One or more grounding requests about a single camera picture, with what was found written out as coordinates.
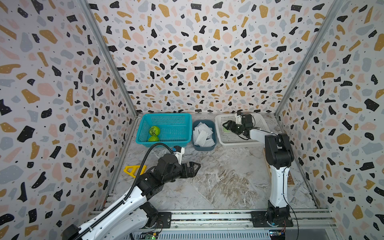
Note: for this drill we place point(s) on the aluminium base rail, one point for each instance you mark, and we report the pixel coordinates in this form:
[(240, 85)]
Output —
[(303, 224)]

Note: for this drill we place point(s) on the white plastic basket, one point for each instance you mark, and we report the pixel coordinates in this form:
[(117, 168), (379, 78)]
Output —
[(230, 140)]

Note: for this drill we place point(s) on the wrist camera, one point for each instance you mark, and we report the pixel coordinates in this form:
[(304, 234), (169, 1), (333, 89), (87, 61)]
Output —
[(239, 117), (178, 152)]

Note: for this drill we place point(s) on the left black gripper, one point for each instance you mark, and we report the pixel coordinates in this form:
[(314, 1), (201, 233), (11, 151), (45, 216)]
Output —
[(192, 173)]

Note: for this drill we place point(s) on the dark teal small bin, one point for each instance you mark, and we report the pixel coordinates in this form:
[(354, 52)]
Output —
[(210, 124)]

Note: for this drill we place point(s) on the pile of white foam nets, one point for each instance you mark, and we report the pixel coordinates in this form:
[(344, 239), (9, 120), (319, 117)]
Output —
[(203, 136)]

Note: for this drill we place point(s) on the yellow triangular plastic piece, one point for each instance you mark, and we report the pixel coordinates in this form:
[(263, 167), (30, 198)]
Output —
[(133, 170)]

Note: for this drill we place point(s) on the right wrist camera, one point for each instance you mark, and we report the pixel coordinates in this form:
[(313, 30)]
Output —
[(239, 117)]

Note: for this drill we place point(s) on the green custard apple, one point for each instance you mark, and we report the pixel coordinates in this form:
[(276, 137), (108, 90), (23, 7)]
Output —
[(154, 131), (154, 139), (227, 130)]

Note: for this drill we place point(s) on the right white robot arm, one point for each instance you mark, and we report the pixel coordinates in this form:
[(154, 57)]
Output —
[(279, 156)]

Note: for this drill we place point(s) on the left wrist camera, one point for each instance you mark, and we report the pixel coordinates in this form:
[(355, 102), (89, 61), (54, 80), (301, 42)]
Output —
[(178, 152)]

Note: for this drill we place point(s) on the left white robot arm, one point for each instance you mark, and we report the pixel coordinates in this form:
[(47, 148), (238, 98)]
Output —
[(133, 211)]

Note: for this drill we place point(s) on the wooden chessboard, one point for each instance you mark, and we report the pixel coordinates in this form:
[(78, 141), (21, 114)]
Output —
[(290, 178)]

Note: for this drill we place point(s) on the teal plastic basket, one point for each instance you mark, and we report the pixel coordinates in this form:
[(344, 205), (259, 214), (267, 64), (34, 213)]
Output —
[(175, 129)]

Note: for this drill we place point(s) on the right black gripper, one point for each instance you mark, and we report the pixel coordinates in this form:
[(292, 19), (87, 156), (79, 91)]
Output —
[(228, 126)]

